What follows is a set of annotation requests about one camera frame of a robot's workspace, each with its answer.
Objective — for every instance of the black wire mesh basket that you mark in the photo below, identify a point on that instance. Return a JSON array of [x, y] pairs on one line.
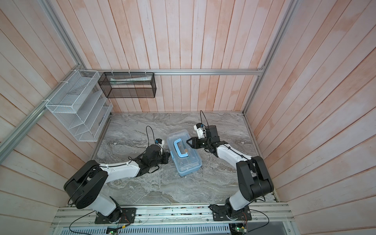
[[140, 85]]

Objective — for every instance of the aluminium corner post left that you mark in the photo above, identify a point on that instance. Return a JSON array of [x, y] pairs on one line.
[[51, 13]]

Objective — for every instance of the white vent grille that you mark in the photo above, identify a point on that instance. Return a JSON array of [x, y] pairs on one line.
[[177, 229]]

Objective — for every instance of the aluminium corner post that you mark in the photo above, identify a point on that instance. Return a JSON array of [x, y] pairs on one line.
[[272, 34], [51, 13]]

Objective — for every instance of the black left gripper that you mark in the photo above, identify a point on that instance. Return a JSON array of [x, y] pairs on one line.
[[166, 155]]

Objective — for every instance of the aluminium corner post right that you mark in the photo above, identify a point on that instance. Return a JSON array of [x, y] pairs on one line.
[[272, 34]]

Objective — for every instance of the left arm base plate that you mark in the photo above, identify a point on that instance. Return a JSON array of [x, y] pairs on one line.
[[126, 216]]

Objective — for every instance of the blue plastic tool box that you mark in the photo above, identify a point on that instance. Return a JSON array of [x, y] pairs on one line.
[[186, 159]]

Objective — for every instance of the aluminium horizontal back rail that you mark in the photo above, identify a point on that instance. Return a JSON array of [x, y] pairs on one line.
[[189, 71]]

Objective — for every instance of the aluminium left wall rail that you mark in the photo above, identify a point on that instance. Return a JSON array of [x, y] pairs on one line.
[[20, 131]]

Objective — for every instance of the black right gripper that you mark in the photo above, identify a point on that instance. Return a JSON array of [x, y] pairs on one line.
[[195, 143]]

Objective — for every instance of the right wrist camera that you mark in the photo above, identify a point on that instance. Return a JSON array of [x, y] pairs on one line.
[[200, 130]]

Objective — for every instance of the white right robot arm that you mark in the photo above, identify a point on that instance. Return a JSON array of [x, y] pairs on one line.
[[254, 180]]

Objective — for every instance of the white wire mesh shelf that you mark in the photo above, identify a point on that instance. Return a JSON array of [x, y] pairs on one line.
[[81, 108]]

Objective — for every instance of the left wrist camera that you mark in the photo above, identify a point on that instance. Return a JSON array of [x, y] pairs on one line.
[[160, 143]]

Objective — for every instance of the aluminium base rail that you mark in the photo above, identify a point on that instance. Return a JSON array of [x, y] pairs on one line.
[[174, 214]]

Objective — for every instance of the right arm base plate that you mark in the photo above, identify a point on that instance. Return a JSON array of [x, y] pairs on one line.
[[223, 213]]

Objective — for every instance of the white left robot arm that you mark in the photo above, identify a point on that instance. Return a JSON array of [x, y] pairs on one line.
[[84, 187]]

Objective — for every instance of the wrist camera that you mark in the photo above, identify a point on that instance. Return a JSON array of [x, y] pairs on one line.
[[200, 130], [160, 143]]

